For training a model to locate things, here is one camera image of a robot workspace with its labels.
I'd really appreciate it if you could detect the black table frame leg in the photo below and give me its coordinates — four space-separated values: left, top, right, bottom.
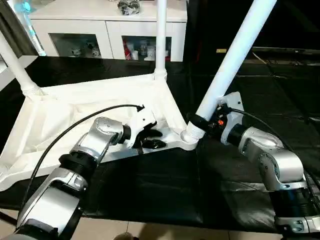
0 211 18 226

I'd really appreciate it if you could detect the dark grey curtain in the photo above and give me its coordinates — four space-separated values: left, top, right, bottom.
0 0 40 58

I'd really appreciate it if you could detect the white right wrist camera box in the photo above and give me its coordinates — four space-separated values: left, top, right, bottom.
215 92 245 147

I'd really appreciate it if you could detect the dark left robot foot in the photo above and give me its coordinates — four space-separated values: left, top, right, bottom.
114 233 139 240

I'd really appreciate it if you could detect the crumpled silver object on cabinet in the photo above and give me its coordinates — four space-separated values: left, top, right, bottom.
117 0 142 15

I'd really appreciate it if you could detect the white glass-door cabinet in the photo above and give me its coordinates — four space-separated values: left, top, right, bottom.
29 0 189 63

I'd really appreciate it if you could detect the white plastic table top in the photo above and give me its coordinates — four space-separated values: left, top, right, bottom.
0 74 201 192

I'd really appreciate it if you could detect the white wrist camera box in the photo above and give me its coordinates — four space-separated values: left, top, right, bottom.
215 92 245 147
124 107 159 149

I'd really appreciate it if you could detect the black metal bar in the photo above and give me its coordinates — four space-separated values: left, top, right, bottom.
252 46 320 56

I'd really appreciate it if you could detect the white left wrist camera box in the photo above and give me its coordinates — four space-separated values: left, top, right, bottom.
124 107 159 149

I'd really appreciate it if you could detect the black work mat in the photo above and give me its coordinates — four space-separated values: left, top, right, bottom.
0 55 320 233

